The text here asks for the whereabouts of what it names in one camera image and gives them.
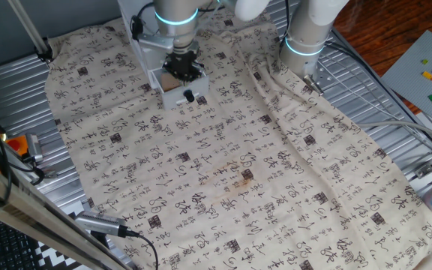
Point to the grey metal clamp device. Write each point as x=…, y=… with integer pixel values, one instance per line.
x=34, y=146

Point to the grey brick baseplate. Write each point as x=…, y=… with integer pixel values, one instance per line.
x=407, y=82

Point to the slanted aluminium bar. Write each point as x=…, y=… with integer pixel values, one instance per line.
x=26, y=26

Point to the silver camera mount bracket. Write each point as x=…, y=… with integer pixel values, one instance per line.
x=156, y=40

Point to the beige calligraphy print tablecloth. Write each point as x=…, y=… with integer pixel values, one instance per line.
x=219, y=168

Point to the aluminium frame beam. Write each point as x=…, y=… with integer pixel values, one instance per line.
x=32, y=213

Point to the silver metal connector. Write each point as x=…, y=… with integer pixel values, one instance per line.
x=313, y=85

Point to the black bar clamp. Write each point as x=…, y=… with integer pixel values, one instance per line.
x=45, y=50

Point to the white drawer cabinet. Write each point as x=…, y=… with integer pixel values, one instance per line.
x=141, y=56

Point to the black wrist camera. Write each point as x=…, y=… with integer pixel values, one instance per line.
x=137, y=28

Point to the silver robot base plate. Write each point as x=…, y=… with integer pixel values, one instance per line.
x=326, y=75

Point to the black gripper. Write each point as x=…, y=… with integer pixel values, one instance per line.
x=185, y=60

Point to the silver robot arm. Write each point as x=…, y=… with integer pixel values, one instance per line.
x=306, y=33

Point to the yellow brick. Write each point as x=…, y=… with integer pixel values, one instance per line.
x=426, y=75

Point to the black drawer knob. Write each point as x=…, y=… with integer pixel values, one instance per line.
x=189, y=96

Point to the orange button box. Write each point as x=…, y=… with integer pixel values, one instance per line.
x=15, y=144

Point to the black white marker board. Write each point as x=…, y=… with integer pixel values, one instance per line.
x=58, y=258

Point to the black keyboard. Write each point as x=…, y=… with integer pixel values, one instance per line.
x=2, y=243

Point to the small lime green brick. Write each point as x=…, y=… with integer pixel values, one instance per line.
x=425, y=61

